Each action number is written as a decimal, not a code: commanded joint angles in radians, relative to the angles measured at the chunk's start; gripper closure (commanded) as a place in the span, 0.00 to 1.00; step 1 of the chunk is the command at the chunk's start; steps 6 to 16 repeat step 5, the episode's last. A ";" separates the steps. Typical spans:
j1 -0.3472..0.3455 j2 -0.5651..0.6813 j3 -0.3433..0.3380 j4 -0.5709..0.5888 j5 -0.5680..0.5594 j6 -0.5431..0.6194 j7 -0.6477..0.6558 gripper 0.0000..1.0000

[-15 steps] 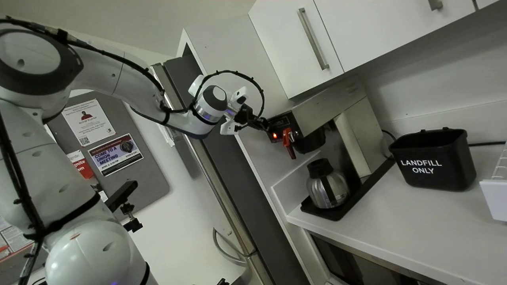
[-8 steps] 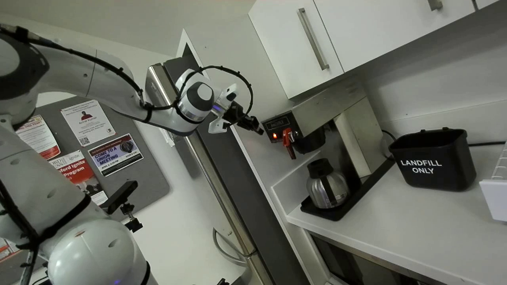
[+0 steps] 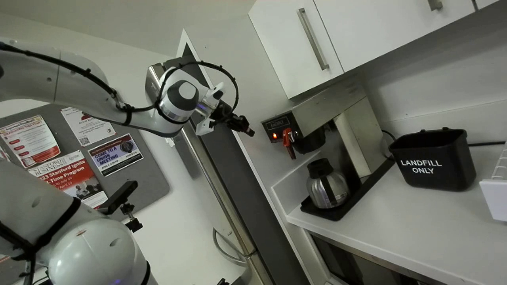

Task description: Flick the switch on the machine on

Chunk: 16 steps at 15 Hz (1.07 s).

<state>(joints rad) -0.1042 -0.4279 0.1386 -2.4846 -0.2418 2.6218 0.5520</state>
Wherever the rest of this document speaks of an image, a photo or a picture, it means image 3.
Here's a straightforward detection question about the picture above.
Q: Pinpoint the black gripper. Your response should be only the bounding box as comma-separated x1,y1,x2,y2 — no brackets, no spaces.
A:
213,100,257,140

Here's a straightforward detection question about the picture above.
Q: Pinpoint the steel black coffee machine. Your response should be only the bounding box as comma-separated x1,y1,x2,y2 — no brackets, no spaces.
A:
261,84,400,224

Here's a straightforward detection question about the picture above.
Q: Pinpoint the stainless steel refrigerator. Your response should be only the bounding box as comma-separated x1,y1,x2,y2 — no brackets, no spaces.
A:
153,56,313,285

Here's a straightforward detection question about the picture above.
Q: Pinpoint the white upper cabinet door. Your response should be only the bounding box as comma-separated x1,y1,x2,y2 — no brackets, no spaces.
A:
313,0,479,75
246,0,346,102

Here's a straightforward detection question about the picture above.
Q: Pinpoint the glass coffee carafe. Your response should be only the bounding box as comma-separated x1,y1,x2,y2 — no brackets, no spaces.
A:
306,157,352,211

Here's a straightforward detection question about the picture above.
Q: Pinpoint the grey notice board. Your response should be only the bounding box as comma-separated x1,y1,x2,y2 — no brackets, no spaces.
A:
0,103,173,222

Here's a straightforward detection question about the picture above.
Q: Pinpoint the black and red sticker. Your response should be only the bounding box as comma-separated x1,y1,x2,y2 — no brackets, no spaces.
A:
86,132,145,179

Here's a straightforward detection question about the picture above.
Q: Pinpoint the white poster with QR code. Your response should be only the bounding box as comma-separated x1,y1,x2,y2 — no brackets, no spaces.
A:
59,107,118,149

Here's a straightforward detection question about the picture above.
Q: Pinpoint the red and white notice sheet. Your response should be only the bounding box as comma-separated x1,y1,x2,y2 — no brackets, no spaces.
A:
28,149,112,211
0,115,64,172

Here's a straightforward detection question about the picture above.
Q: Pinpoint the black landfill only bin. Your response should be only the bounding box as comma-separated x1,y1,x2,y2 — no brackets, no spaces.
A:
389,127,479,194

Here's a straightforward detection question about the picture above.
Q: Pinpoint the long white wrap box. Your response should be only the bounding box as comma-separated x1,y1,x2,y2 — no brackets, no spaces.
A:
478,149,507,224

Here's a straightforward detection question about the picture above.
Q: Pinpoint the grey wall cable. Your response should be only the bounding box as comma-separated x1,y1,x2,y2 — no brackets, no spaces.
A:
211,227,256,267

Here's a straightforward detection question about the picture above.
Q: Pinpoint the black camera stand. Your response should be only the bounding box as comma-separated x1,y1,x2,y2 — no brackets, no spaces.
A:
102,179,146,235

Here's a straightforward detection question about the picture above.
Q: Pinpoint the black power cord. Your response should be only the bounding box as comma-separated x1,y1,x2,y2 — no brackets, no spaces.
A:
467,138,507,149

